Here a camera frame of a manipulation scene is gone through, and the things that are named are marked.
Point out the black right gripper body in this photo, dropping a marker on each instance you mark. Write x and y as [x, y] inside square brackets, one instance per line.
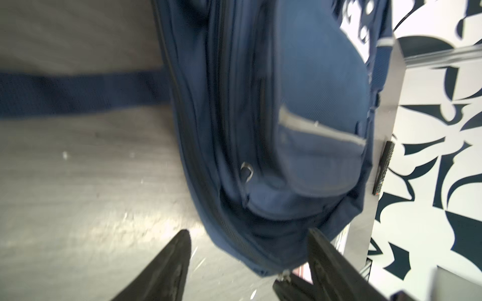
[291, 287]

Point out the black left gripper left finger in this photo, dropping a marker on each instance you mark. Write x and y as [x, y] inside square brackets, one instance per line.
[165, 276]

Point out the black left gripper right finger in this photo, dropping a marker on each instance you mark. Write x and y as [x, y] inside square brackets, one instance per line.
[333, 276]

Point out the navy blue student backpack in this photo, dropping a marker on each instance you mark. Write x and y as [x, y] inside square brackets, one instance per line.
[274, 104]

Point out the pink pencil case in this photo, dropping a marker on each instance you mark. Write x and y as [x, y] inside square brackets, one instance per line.
[304, 272]

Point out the black tv remote control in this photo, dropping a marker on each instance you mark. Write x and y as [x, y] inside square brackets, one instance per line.
[383, 167]

